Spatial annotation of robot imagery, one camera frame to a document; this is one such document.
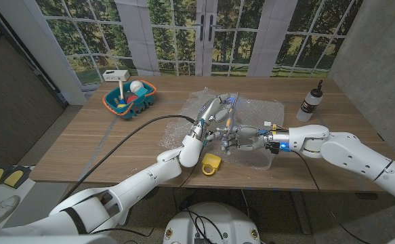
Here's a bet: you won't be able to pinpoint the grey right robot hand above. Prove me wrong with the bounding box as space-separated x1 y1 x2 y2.
206 124 274 155

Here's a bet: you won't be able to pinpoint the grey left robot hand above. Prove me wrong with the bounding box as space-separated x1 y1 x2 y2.
189 93 237 145

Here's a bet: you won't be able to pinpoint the orange grey handled scissors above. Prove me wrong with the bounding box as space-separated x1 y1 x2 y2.
221 91 241 140

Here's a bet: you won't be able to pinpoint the clear bubble wrap sheet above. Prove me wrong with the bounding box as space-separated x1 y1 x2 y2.
159 87 285 171

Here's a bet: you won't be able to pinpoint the clear dispenser bottle black cap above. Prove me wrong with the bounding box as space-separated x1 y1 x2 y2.
296 79 324 123

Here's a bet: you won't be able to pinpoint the teal basket orange rim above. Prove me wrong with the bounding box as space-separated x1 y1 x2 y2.
102 79 157 119

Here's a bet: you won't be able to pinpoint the grey tape strip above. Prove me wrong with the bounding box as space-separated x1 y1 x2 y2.
77 124 114 182

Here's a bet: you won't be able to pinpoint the yellow padlock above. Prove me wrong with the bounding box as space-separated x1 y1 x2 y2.
201 152 222 176

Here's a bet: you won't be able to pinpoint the white baseball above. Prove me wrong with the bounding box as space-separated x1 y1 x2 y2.
129 80 145 94

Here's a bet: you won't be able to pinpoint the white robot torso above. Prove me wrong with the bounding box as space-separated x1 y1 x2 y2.
163 202 262 244

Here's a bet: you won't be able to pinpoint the printed forest window backdrop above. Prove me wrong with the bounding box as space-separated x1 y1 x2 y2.
34 0 366 85

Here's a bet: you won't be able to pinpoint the grey table leg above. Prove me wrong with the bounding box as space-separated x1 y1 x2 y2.
290 191 312 235

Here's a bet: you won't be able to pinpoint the white power box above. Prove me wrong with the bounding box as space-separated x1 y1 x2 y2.
102 69 131 83

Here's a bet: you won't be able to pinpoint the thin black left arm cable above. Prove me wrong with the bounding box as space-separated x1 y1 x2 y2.
91 162 200 237

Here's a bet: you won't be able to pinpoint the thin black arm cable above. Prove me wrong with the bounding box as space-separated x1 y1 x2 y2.
291 150 371 244
91 162 200 237

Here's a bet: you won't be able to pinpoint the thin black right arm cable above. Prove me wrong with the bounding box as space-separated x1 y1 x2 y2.
291 150 371 244

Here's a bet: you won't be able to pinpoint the wooden handled toy mallet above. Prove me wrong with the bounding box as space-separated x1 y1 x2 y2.
117 80 127 108

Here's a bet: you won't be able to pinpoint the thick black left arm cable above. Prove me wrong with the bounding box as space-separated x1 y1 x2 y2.
61 115 196 201

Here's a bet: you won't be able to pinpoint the black torso cables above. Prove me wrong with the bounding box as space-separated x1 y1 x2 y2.
180 208 225 240

